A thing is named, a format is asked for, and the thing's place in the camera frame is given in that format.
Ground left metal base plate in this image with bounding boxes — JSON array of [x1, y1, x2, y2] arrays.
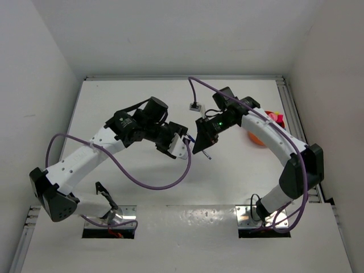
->
[[82, 205, 138, 230]]

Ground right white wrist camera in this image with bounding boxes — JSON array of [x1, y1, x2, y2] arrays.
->
[[189, 102, 206, 118]]

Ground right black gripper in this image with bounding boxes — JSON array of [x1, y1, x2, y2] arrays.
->
[[193, 113, 235, 154]]

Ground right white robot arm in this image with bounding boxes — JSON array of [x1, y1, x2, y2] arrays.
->
[[192, 87, 324, 220]]

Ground metal base plate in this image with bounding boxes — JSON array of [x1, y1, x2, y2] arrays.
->
[[82, 205, 138, 230], [235, 205, 289, 230]]

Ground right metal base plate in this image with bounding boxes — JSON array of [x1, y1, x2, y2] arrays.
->
[[235, 205, 289, 230]]

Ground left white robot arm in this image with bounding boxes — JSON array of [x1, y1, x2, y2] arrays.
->
[[29, 97, 192, 222]]

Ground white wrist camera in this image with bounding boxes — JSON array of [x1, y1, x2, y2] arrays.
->
[[189, 102, 206, 118], [167, 133, 188, 160]]

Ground pink glue bottle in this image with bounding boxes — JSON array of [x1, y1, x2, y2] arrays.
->
[[269, 113, 278, 121]]

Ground orange divided container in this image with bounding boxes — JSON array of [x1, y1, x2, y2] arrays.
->
[[247, 131, 265, 147]]

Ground pink black highlighter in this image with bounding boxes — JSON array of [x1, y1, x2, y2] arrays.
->
[[277, 114, 284, 123]]

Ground blue ballpoint pen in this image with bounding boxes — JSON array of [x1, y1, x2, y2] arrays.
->
[[202, 150, 212, 160]]

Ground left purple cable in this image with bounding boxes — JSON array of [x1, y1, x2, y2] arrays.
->
[[45, 133, 192, 228]]

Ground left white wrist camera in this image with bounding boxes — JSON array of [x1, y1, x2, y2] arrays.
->
[[167, 133, 188, 160]]

